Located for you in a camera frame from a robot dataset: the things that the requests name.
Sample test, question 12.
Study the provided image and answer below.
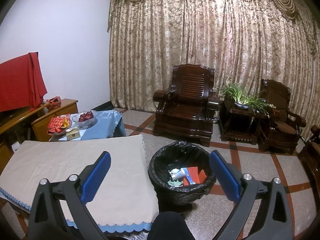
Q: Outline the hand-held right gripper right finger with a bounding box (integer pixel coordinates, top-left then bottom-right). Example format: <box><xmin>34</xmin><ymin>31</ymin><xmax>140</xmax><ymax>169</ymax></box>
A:
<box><xmin>209</xmin><ymin>151</ymin><xmax>293</xmax><ymax>240</ymax></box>

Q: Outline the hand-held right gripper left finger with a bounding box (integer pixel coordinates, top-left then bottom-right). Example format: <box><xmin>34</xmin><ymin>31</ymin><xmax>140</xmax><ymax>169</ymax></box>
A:
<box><xmin>27</xmin><ymin>151</ymin><xmax>112</xmax><ymax>240</ymax></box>

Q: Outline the white blue tube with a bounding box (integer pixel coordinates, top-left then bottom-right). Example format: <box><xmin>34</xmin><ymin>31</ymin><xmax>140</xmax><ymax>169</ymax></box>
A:
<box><xmin>172</xmin><ymin>168</ymin><xmax>197</xmax><ymax>184</ymax></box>

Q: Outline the black-lined trash bin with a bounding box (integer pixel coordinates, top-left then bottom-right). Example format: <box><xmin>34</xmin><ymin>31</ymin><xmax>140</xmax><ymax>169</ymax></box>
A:
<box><xmin>148</xmin><ymin>141</ymin><xmax>217</xmax><ymax>204</ymax></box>

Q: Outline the table with beige cloth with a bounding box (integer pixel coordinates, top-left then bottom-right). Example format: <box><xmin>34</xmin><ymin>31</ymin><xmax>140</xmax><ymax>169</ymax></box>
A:
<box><xmin>0</xmin><ymin>134</ymin><xmax>160</xmax><ymax>233</ymax></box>

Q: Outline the beige tissue box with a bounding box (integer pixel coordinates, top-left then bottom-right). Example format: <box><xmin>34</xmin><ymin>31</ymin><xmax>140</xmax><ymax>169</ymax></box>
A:
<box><xmin>65</xmin><ymin>127</ymin><xmax>82</xmax><ymax>141</ymax></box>

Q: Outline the glass fruit bowl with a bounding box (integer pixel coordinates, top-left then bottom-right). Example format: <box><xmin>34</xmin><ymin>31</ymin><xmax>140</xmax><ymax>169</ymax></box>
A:
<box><xmin>71</xmin><ymin>110</ymin><xmax>98</xmax><ymax>130</ymax></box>

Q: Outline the small table with blue cloth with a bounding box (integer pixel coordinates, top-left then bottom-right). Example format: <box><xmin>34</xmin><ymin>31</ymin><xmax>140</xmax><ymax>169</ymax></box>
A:
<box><xmin>49</xmin><ymin>109</ymin><xmax>126</xmax><ymax>142</ymax></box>

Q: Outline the dark wooden side table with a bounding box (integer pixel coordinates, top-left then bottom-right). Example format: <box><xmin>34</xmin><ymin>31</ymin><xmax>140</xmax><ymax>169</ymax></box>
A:
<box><xmin>219</xmin><ymin>99</ymin><xmax>268</xmax><ymax>145</ymax></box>

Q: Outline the glass plate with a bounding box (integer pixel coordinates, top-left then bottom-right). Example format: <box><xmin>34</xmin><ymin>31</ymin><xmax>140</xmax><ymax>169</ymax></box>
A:
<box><xmin>47</xmin><ymin>127</ymin><xmax>68</xmax><ymax>137</ymax></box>

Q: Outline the red printed snack packet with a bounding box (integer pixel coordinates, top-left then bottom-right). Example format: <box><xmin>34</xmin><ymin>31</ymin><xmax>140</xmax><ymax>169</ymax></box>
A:
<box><xmin>47</xmin><ymin>114</ymin><xmax>73</xmax><ymax>134</ymax></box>

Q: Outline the dark wooden cushioned armchair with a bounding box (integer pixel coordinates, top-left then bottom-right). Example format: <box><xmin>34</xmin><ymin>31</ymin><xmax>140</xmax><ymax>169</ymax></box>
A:
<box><xmin>258</xmin><ymin>79</ymin><xmax>307</xmax><ymax>155</ymax></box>

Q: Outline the potted green plant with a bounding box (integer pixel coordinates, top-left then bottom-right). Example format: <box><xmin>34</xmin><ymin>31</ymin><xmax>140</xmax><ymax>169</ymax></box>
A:
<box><xmin>220</xmin><ymin>82</ymin><xmax>277</xmax><ymax>118</ymax></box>

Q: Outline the person's leg in black trousers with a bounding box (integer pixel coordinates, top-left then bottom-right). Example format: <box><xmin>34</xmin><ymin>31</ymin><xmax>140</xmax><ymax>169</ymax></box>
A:
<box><xmin>147</xmin><ymin>211</ymin><xmax>198</xmax><ymax>240</ymax></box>

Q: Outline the low wooden cabinet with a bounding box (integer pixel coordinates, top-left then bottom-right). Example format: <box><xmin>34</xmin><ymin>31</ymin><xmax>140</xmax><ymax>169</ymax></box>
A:
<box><xmin>31</xmin><ymin>99</ymin><xmax>79</xmax><ymax>142</ymax></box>

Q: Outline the dark wooden slatted armchair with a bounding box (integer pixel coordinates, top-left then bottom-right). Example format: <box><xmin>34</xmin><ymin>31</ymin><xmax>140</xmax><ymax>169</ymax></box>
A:
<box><xmin>153</xmin><ymin>64</ymin><xmax>220</xmax><ymax>147</ymax></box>

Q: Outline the red bag on cabinet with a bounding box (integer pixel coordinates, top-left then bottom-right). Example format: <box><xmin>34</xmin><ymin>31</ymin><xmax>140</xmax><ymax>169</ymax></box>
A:
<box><xmin>46</xmin><ymin>96</ymin><xmax>62</xmax><ymax>110</ymax></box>

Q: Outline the dark wooden chair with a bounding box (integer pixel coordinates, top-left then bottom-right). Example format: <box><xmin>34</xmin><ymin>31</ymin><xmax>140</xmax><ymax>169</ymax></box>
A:
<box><xmin>297</xmin><ymin>124</ymin><xmax>320</xmax><ymax>195</ymax></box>

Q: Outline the wooden TV cabinet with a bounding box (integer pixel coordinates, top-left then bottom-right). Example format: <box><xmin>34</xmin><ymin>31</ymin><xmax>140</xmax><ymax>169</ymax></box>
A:
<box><xmin>0</xmin><ymin>102</ymin><xmax>50</xmax><ymax>170</ymax></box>

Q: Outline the black television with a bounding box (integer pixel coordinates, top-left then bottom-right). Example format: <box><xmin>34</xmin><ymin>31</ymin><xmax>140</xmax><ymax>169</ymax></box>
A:
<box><xmin>0</xmin><ymin>109</ymin><xmax>25</xmax><ymax>125</ymax></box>

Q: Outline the beige patterned curtain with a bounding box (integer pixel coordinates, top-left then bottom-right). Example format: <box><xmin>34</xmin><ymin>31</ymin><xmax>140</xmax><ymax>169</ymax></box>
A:
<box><xmin>107</xmin><ymin>0</ymin><xmax>320</xmax><ymax>113</ymax></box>

